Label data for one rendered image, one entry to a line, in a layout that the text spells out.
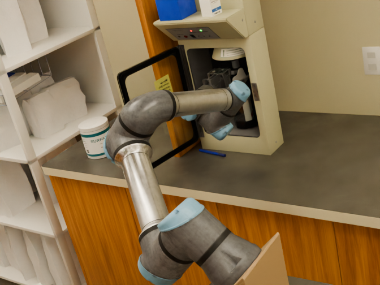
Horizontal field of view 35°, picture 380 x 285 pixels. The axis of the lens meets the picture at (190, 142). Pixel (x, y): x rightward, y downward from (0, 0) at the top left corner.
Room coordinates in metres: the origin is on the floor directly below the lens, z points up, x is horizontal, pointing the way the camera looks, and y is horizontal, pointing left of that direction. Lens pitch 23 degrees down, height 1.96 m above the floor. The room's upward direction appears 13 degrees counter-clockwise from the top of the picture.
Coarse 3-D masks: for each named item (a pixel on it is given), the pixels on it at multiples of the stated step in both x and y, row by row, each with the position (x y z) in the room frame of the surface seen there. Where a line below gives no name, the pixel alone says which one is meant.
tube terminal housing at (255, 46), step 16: (224, 0) 2.12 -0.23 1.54; (240, 0) 2.08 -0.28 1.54; (256, 0) 2.14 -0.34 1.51; (256, 16) 2.13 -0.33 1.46; (256, 32) 2.11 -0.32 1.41; (192, 48) 2.24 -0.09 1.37; (256, 48) 2.10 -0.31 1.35; (256, 64) 2.08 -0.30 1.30; (192, 80) 2.26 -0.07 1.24; (256, 80) 2.08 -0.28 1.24; (272, 80) 2.15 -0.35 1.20; (272, 96) 2.14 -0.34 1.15; (256, 112) 2.09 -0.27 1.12; (272, 112) 2.12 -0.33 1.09; (272, 128) 2.11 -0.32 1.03; (208, 144) 2.26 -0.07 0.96; (224, 144) 2.21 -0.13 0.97; (240, 144) 2.16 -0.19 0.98; (256, 144) 2.11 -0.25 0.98; (272, 144) 2.09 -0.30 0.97
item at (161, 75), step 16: (160, 64) 2.19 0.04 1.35; (176, 64) 2.24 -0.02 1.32; (128, 80) 2.09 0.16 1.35; (144, 80) 2.14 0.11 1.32; (160, 80) 2.18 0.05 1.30; (176, 80) 2.23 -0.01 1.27; (160, 128) 2.15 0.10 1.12; (176, 128) 2.20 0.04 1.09; (192, 128) 2.25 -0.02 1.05; (160, 144) 2.13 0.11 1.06; (176, 144) 2.18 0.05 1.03
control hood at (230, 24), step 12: (228, 12) 2.06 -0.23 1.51; (240, 12) 2.05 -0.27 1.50; (156, 24) 2.19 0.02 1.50; (168, 24) 2.15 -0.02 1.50; (180, 24) 2.12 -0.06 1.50; (192, 24) 2.09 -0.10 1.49; (204, 24) 2.06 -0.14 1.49; (216, 24) 2.03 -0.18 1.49; (228, 24) 2.00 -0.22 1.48; (240, 24) 2.04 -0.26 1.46; (168, 36) 2.24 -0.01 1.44; (228, 36) 2.08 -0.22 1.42; (240, 36) 2.05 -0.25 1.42
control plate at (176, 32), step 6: (168, 30) 2.19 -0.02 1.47; (174, 30) 2.17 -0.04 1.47; (180, 30) 2.16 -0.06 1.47; (186, 30) 2.14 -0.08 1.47; (192, 30) 2.13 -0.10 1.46; (198, 30) 2.11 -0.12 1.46; (204, 30) 2.10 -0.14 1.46; (210, 30) 2.08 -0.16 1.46; (174, 36) 2.22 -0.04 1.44; (180, 36) 2.20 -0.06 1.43; (210, 36) 2.12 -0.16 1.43; (216, 36) 2.11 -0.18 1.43
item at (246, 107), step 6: (246, 72) 2.19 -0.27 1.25; (246, 84) 2.19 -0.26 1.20; (252, 96) 2.21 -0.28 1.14; (246, 102) 2.19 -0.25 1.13; (252, 102) 2.20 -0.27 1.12; (240, 108) 2.19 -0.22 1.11; (246, 108) 2.19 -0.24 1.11; (252, 108) 2.20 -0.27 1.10; (240, 114) 2.20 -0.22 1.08; (246, 114) 2.19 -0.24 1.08; (252, 114) 2.19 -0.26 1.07; (240, 120) 2.20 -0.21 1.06; (246, 120) 2.19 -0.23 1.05
